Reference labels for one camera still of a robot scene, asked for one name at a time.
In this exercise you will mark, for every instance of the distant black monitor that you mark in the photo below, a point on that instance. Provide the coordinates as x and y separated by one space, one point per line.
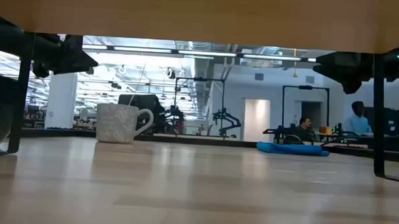
142 101

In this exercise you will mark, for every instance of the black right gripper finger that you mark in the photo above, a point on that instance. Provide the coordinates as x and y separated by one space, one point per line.
339 72
340 59

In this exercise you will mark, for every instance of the grey wall vent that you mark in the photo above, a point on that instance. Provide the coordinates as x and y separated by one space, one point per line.
259 76
310 79

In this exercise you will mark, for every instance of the ceiling light strip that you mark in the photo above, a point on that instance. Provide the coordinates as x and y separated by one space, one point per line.
94 47
272 57
207 53
311 59
143 49

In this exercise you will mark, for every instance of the distant orange mug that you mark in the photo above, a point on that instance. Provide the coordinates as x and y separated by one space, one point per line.
326 130

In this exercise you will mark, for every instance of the grey floral patterned mug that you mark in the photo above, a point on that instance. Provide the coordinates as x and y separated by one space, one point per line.
116 123

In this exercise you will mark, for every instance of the black stand frame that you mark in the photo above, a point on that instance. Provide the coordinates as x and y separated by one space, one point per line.
201 79
305 87

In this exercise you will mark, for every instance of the white pillar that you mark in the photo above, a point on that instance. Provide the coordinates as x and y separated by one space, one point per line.
61 102

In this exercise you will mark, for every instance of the dark cabinet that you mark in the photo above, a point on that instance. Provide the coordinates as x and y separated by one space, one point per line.
396 120

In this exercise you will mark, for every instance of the yellow hanging pendant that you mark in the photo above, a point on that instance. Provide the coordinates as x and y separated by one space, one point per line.
295 74

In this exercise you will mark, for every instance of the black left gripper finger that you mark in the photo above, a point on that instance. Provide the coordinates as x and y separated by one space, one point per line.
75 57
41 70

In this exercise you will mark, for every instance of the wooden shelf with black legs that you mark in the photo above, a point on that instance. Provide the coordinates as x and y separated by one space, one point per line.
203 14

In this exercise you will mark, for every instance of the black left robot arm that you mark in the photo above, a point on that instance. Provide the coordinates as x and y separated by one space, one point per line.
2 39

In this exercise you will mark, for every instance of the white lit doorway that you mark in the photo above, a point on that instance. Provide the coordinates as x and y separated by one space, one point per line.
256 121

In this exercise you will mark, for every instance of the blue folded cloth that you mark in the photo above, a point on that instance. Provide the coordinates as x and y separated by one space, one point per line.
292 149

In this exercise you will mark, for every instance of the black aluminium table frame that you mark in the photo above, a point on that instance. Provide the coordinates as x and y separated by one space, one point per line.
201 140

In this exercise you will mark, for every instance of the person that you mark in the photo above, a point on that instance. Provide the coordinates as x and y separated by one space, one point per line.
305 129
357 123

